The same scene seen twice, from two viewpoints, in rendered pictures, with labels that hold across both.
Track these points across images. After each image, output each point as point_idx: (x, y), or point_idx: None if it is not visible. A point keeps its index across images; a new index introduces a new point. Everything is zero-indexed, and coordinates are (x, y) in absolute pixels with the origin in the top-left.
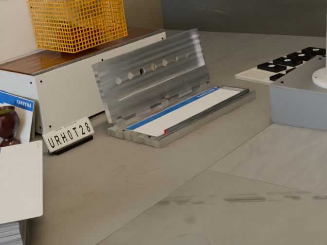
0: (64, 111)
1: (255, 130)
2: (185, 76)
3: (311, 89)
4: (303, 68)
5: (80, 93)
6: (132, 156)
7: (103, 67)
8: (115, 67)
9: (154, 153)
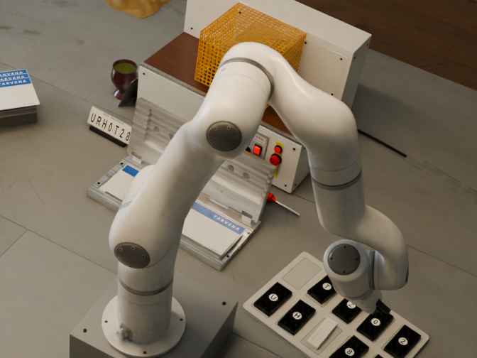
0: None
1: (116, 267)
2: (227, 191)
3: (113, 286)
4: (187, 284)
5: (178, 113)
6: (72, 178)
7: (143, 107)
8: (159, 118)
9: (75, 193)
